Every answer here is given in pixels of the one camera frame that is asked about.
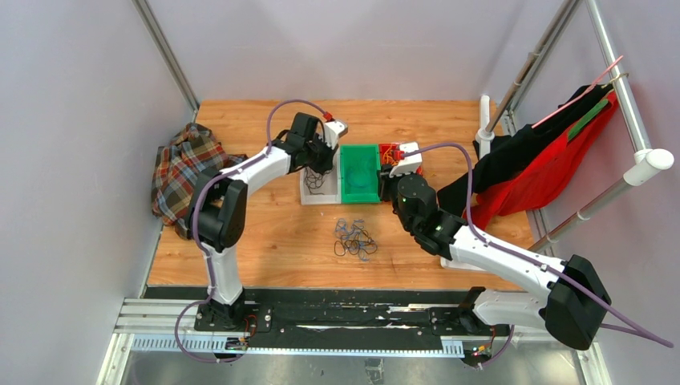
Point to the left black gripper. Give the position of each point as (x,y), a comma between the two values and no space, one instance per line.
(328,163)

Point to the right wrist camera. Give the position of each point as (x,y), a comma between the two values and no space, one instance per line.
(406,163)

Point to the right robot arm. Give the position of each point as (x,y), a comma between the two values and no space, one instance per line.
(565,298)

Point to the green plastic bin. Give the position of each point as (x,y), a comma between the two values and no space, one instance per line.
(359,166)

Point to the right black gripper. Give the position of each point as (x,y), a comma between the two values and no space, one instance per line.
(386,181)

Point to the metal clothes rack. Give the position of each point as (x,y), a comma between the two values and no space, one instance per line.
(648,161)

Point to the red garment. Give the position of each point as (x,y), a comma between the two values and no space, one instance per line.
(536,180)

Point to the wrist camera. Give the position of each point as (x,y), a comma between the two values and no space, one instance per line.
(406,163)
(332,132)

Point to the pink hanger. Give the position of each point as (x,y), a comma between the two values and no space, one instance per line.
(589,88)

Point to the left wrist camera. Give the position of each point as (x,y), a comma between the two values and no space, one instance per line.
(332,132)

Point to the red plastic bin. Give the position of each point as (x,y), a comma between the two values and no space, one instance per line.
(385,157)

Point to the black garment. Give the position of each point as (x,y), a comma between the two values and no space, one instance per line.
(510,159)

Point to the plaid cloth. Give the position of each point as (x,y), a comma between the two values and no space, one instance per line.
(191,151)

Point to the white plastic bin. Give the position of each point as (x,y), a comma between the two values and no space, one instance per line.
(316,189)

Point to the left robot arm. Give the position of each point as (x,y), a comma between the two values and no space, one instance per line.
(217,211)

